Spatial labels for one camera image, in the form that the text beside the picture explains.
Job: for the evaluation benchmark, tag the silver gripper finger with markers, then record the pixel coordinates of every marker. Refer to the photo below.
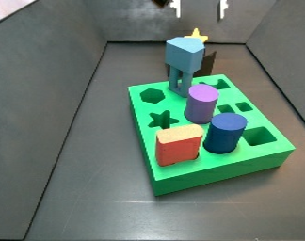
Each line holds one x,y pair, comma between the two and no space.
175,4
222,8

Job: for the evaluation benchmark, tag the yellow star prism block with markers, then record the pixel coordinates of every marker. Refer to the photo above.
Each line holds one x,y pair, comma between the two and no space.
197,35

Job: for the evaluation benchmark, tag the black fixture block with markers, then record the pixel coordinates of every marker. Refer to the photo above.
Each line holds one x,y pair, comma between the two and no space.
206,65

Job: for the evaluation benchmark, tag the purple cylinder block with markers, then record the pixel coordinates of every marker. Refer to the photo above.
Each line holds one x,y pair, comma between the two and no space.
202,98

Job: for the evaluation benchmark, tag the green shape sorter base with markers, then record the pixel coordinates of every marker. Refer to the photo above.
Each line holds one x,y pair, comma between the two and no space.
262,148

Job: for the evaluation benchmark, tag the dark blue cylinder block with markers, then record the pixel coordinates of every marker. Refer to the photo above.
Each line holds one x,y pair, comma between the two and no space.
223,133

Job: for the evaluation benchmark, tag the red rounded rectangle block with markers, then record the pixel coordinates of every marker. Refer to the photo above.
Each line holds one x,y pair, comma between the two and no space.
178,144

